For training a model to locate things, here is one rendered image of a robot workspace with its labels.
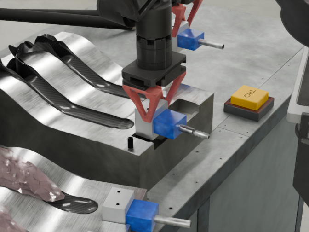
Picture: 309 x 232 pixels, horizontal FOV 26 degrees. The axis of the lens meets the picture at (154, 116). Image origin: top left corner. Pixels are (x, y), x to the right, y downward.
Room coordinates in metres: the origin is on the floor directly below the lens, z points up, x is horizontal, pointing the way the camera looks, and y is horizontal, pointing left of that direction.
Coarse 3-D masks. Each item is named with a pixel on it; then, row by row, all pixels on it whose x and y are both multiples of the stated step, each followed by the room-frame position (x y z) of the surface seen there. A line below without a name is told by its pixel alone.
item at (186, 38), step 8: (184, 24) 1.30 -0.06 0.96; (184, 32) 1.29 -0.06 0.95; (192, 32) 1.29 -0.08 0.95; (200, 32) 1.29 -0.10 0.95; (176, 40) 1.27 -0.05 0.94; (184, 40) 1.27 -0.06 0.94; (192, 40) 1.26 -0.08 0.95; (200, 40) 1.27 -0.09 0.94; (176, 48) 1.27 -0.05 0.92; (184, 48) 1.27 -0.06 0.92; (192, 48) 1.26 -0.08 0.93
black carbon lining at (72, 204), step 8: (64, 192) 0.86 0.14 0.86; (64, 200) 0.84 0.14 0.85; (72, 200) 0.85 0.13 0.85; (80, 200) 0.85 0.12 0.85; (88, 200) 0.84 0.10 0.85; (64, 208) 0.83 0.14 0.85; (72, 208) 0.83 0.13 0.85; (80, 208) 0.83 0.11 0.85; (88, 208) 0.83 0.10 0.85; (96, 208) 0.82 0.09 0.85
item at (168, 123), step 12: (144, 108) 0.98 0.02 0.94; (156, 108) 0.98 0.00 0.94; (156, 120) 0.96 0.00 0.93; (168, 120) 0.96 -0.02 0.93; (180, 120) 0.96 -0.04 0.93; (144, 132) 0.97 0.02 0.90; (156, 132) 0.96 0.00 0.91; (168, 132) 0.95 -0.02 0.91; (180, 132) 0.96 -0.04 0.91; (192, 132) 0.94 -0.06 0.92; (204, 132) 0.94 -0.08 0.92
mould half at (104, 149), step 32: (64, 32) 1.33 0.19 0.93; (32, 64) 1.17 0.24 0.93; (64, 64) 1.20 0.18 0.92; (96, 64) 1.23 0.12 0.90; (0, 96) 1.08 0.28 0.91; (32, 96) 1.09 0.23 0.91; (96, 96) 1.13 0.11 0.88; (192, 96) 1.12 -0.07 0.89; (0, 128) 1.09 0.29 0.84; (32, 128) 1.04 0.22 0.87; (64, 128) 1.01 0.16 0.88; (96, 128) 1.01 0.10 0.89; (64, 160) 1.00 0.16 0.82; (96, 160) 0.96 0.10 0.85; (128, 160) 0.93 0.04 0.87; (160, 160) 0.97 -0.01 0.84
